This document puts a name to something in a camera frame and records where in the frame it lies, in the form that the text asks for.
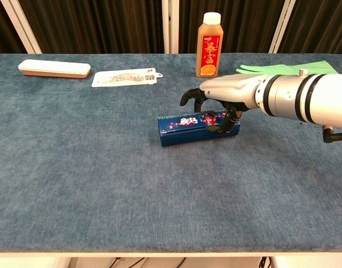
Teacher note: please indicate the dark pleated curtain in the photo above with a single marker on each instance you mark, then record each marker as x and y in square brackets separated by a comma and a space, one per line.
[318, 25]
[98, 25]
[243, 25]
[2, 33]

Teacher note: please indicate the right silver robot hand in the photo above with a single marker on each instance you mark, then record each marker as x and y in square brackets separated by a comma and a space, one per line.
[232, 89]

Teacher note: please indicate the white frame post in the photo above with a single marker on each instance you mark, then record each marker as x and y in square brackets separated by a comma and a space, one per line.
[282, 26]
[21, 26]
[170, 26]

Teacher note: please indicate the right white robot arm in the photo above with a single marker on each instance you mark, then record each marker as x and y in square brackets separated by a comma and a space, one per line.
[313, 97]

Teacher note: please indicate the orange juice bottle red label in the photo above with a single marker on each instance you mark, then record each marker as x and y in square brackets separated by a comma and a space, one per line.
[209, 50]

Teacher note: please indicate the blue printed cardboard box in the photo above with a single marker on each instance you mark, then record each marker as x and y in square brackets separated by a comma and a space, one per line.
[184, 134]

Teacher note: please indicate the green rubber glove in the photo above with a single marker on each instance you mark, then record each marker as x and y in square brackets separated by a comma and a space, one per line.
[285, 69]

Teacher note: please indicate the white and brown pencil case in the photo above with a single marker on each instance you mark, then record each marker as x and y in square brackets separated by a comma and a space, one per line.
[53, 67]

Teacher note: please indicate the white printed card package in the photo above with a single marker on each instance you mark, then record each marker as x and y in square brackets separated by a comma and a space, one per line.
[123, 78]

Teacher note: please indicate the blue table cloth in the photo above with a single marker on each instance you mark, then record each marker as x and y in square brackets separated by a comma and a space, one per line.
[103, 181]

